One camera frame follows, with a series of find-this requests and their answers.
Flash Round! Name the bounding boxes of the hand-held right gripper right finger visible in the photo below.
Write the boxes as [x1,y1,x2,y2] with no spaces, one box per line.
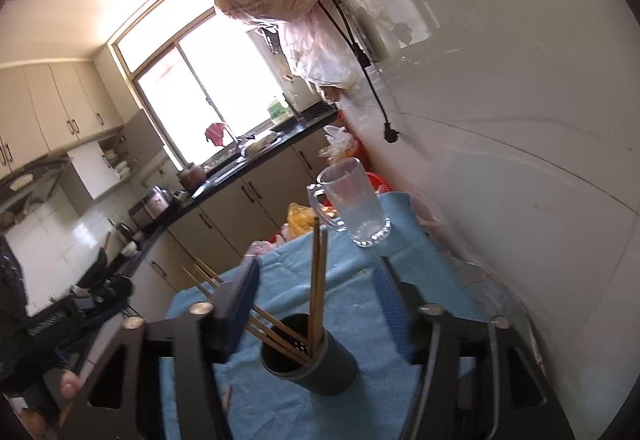
[375,256,576,440]

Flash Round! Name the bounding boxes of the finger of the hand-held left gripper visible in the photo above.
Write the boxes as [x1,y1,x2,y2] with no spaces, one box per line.
[70,273,137,318]

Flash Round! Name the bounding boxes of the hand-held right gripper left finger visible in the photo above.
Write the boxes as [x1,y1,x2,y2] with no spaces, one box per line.
[57,259,261,440]

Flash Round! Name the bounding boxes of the bunch of wooden chopsticks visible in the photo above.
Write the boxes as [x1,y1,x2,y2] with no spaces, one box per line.
[182,215,328,366]

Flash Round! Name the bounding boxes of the black utensil holder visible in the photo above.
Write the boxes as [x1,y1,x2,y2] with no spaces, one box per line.
[260,313,358,396]

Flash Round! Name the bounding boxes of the person's left hand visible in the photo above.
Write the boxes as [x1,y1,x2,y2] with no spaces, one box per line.
[10,367,83,438]

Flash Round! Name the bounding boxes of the blue tablecloth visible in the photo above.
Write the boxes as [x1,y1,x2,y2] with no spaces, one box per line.
[160,190,481,440]

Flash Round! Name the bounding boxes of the beige kitchen base cabinets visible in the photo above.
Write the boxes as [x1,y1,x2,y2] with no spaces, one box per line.
[120,127,371,311]

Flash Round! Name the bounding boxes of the steel rice cooker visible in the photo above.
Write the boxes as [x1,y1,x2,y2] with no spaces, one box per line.
[129,185,173,228]

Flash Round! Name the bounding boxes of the yellow plastic bag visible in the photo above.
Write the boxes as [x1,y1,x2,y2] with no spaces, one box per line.
[286,203,331,238]

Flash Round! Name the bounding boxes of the glass mug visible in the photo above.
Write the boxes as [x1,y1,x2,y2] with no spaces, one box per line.
[306,157,392,248]

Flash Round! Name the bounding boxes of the open dish cupboard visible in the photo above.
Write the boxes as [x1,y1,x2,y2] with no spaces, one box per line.
[65,108,168,201]

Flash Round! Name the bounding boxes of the red plastic basin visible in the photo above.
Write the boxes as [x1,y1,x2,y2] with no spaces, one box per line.
[367,173,396,196]

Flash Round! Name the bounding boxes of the grey range hood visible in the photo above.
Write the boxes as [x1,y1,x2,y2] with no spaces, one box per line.
[0,155,71,221]

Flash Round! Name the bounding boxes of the brown clay pot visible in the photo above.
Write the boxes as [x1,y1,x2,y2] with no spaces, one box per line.
[179,163,208,191]

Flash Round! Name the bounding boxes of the steel faucet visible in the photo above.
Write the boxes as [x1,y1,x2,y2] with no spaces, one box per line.
[227,125,251,158]

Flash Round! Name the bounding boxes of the steel kitchen sink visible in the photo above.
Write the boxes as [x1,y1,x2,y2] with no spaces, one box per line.
[240,130,281,156]

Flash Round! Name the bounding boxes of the red rag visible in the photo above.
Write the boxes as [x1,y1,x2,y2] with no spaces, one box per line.
[204,121,227,146]

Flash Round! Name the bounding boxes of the clear orange plastic bag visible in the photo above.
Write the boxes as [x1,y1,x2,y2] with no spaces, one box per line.
[320,124,357,158]

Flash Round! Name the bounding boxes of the beige upper cabinets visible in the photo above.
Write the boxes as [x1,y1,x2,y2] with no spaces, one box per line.
[0,48,126,181]

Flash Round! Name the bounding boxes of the black kitchen countertop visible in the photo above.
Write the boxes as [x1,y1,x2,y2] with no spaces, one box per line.
[65,100,338,316]

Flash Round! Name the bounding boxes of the kitchen window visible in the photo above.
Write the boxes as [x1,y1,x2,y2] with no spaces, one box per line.
[110,0,301,166]

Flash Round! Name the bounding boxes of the hanging clear plastic bags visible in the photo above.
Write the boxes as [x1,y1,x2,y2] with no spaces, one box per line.
[277,10,361,91]

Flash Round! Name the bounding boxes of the black power cable with plug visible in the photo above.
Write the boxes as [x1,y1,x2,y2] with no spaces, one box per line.
[317,0,401,143]

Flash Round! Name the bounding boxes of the black wall rack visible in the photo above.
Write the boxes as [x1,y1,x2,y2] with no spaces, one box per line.
[247,23,283,58]

